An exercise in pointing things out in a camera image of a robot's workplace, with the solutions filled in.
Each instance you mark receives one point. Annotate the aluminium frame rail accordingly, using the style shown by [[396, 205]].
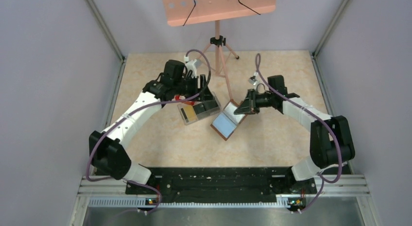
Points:
[[112, 193]]

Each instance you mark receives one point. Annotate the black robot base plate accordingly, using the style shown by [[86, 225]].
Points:
[[227, 185]]

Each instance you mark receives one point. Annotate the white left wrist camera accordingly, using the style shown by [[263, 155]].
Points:
[[192, 65]]

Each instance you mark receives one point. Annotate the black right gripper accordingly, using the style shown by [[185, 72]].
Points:
[[245, 108]]

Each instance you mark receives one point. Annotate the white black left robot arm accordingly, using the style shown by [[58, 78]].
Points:
[[107, 149]]

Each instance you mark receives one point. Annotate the brown leather card holder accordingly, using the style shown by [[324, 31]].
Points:
[[227, 122]]

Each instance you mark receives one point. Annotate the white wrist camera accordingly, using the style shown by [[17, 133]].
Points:
[[253, 80], [192, 65]]

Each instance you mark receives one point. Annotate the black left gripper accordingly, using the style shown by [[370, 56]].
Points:
[[205, 94]]

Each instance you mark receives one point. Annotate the pink music stand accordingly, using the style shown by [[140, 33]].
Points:
[[188, 12]]

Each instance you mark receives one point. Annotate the yellow card in box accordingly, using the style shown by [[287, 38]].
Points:
[[190, 113]]

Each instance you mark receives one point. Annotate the clear acrylic card box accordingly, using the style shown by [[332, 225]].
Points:
[[203, 109]]

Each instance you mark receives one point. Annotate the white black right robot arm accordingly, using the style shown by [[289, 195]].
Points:
[[331, 143]]

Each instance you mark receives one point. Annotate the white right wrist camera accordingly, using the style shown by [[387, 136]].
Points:
[[253, 80]]

